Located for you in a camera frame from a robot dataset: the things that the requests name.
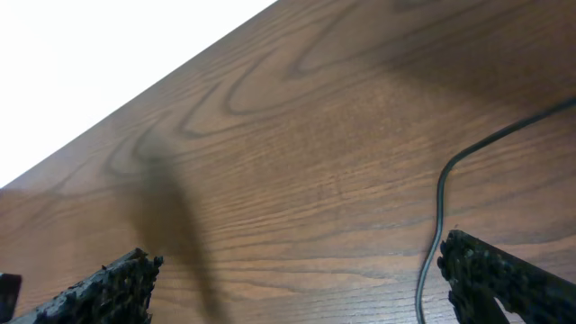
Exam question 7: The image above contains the blue screen smartphone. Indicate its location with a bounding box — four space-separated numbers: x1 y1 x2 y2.
0 273 23 323

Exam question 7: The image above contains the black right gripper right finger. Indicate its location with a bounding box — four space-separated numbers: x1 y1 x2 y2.
437 229 575 324

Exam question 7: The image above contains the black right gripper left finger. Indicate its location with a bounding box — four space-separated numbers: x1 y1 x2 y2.
9 247 163 324

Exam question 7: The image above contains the black charger cable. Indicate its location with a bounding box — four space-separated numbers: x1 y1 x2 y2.
414 96 576 324

